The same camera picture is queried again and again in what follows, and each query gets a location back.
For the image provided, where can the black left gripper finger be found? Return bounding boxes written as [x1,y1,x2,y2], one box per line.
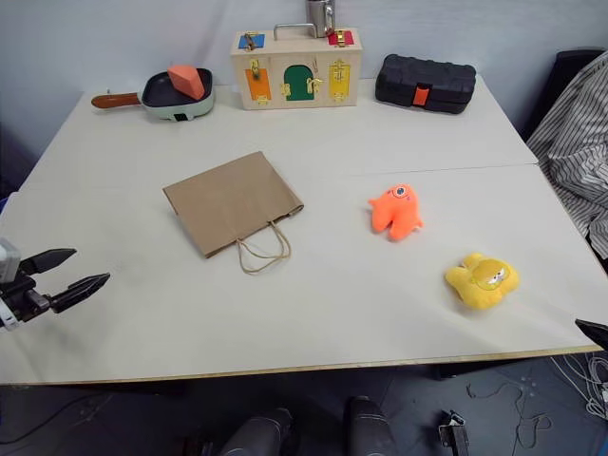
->
[20,247,78,276]
[47,272,111,314]

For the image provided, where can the brown paper bag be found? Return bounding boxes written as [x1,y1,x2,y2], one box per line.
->
[161,150,306,276]

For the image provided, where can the dark rounded robot leg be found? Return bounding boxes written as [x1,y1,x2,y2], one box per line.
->
[218,407,295,456]
[342,395,396,456]

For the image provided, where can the orange plush toy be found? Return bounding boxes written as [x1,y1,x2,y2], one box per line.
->
[368,182,425,242]

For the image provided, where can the small black floor device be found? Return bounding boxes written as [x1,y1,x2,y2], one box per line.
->
[436,408,471,448]

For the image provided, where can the striped shirt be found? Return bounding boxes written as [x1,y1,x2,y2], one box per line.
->
[525,48,608,260]

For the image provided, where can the metal mug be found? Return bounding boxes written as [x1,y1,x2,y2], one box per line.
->
[305,0,336,38]

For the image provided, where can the white cable bundle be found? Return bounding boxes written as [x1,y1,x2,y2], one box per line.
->
[550,350,608,419]

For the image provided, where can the green frying pan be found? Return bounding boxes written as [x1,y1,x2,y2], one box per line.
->
[90,66,216,124]

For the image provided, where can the orange wedge block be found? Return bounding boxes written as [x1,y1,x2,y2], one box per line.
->
[166,64,206,102]

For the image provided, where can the yellow plush toy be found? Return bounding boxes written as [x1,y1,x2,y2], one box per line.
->
[444,252,522,313]

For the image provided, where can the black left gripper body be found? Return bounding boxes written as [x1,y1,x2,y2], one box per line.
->
[0,273,52,324]

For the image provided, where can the wooden lock box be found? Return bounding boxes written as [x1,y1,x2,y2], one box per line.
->
[230,23,364,111]

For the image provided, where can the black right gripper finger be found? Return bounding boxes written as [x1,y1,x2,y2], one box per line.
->
[574,318,608,353]

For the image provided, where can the thin black floor cable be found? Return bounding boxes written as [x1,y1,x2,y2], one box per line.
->
[465,379,555,450]

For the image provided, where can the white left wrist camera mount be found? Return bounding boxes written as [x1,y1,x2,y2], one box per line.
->
[0,237,23,333]

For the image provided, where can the black plastic tool case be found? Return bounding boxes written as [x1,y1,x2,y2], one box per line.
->
[373,53,478,117]

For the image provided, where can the black chair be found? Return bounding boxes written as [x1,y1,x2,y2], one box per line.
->
[521,47,608,143]

